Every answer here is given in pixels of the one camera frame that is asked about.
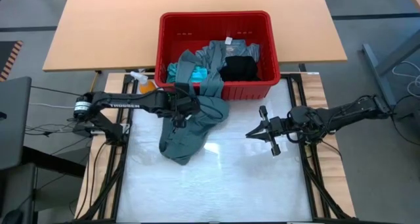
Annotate orange spray bottle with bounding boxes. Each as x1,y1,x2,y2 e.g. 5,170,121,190
130,70,157,95

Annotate black aluminium table frame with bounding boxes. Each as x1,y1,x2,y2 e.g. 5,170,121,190
77,72,354,224

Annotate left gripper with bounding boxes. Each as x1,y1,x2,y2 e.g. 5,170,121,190
163,82,202,129

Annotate black cable tangle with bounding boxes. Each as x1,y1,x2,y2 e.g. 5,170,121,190
24,118,87,137

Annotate black garment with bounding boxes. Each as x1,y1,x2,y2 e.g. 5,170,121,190
219,55,262,83

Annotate black hazard-striped floor mat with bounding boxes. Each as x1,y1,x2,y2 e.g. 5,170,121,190
0,40,24,82

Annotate yellow cable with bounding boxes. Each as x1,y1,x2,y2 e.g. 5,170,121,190
89,71,100,93

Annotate grey striped shirt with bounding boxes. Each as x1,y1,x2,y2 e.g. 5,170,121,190
196,36,261,72

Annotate black round stand base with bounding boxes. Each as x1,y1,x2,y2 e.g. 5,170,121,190
390,95,420,140

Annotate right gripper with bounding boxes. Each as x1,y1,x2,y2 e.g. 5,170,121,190
245,105,292,157

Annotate grey-green pants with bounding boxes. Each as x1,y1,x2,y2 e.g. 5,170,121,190
158,41,230,166

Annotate white floor cable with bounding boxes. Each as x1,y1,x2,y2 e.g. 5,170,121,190
392,60,420,99

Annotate turquoise garment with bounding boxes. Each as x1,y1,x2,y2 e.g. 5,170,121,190
166,62,209,84

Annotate red plastic laundry bin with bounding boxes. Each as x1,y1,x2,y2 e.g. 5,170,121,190
154,10,282,101

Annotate dark grey flat panel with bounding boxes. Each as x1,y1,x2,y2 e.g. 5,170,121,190
0,76,32,171

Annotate dark grey cabinet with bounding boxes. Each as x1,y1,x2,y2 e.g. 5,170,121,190
0,163,37,224

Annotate thin white cable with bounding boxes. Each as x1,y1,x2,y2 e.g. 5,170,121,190
29,102,75,109

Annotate grey metal desk leg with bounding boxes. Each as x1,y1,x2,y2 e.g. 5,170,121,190
362,29,420,107

